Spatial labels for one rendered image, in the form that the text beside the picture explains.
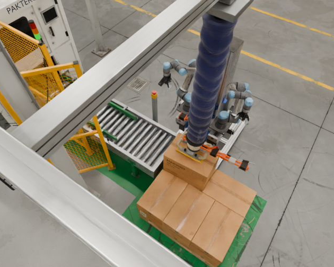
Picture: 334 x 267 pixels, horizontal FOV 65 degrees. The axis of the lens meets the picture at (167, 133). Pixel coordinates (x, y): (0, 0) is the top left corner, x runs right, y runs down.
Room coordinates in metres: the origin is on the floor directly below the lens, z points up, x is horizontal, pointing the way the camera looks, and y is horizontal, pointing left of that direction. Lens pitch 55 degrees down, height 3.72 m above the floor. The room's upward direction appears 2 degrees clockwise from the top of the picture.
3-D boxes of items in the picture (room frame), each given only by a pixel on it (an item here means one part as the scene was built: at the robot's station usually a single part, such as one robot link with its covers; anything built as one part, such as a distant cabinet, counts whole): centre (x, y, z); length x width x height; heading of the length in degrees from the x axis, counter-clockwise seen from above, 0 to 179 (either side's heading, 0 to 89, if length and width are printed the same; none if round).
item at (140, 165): (2.19, 1.14, 0.50); 2.31 x 0.05 x 0.19; 57
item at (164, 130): (2.74, 0.79, 0.50); 2.31 x 0.05 x 0.19; 57
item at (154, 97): (2.56, 0.20, 0.50); 0.07 x 0.07 x 1.00; 57
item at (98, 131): (1.77, 1.22, 1.05); 0.87 x 0.10 x 2.10; 109
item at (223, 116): (2.01, -0.69, 1.20); 0.13 x 0.12 x 0.14; 83
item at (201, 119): (1.64, -0.33, 2.22); 0.24 x 0.24 x 1.25
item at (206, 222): (1.22, -0.41, 0.34); 1.20 x 1.00 x 0.40; 57
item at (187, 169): (1.63, -0.32, 0.74); 0.60 x 0.40 x 0.40; 61
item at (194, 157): (1.56, -0.28, 1.08); 0.34 x 0.10 x 0.05; 61
